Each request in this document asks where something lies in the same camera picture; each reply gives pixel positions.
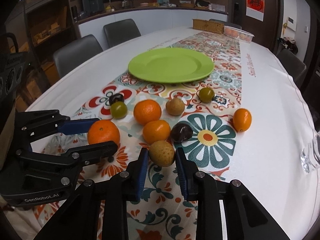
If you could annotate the grey chair far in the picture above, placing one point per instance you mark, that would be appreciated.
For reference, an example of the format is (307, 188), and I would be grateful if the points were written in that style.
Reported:
(120, 32)

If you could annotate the grey chair near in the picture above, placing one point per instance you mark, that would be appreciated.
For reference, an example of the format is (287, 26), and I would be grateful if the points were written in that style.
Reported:
(75, 53)

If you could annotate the orange tangerine centre front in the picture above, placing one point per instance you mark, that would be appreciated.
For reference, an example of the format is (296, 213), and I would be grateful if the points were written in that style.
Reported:
(155, 131)

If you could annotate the orange oval kumquat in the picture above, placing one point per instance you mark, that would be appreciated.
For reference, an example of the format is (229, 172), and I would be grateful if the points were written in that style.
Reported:
(242, 120)

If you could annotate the dark chestnut back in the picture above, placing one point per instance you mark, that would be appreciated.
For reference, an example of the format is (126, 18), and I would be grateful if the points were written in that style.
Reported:
(118, 97)

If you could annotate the brown longan front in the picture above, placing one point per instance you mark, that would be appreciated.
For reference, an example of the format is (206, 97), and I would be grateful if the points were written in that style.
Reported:
(162, 153)

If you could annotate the green plum left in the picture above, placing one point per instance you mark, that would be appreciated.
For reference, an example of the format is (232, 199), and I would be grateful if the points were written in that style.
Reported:
(118, 110)

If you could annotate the black coffee machine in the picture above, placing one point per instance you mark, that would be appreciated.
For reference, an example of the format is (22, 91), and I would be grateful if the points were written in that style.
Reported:
(92, 7)

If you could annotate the large orange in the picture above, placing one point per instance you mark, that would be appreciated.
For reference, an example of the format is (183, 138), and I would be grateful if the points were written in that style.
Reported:
(103, 131)

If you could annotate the orange tangerine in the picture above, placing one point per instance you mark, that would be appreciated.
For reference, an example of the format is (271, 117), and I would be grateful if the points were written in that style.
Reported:
(155, 131)
(146, 111)

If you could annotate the red poster on door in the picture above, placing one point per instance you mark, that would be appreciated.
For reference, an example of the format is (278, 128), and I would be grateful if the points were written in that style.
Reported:
(255, 9)

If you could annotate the green plate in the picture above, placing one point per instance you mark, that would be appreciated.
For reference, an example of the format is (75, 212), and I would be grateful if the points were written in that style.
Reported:
(171, 65)

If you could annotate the clear plastic fruit container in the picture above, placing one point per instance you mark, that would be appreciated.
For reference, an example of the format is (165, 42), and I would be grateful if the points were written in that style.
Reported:
(238, 34)

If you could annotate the grey chair table end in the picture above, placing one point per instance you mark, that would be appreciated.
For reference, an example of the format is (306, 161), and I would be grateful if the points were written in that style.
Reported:
(227, 23)

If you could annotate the orange tangerine centre back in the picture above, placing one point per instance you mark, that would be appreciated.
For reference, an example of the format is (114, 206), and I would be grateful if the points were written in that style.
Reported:
(146, 111)

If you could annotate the grey chair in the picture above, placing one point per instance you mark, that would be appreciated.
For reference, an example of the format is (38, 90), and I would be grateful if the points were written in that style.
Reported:
(293, 65)
(120, 32)
(75, 53)

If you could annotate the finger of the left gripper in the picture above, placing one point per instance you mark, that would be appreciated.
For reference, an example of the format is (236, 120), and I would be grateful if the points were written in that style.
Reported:
(71, 127)
(90, 154)

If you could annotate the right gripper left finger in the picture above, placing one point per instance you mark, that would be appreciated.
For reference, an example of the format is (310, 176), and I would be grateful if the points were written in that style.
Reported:
(126, 186)

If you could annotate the grey chair right side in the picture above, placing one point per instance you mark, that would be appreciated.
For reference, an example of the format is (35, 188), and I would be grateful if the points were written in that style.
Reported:
(293, 65)

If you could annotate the green plum with stem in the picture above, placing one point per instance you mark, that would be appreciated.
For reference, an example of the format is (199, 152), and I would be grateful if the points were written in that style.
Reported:
(206, 95)

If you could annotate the patterned table runner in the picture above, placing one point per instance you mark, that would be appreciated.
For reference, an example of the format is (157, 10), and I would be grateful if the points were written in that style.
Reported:
(182, 93)

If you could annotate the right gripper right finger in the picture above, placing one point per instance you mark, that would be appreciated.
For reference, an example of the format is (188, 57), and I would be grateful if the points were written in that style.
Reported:
(198, 186)

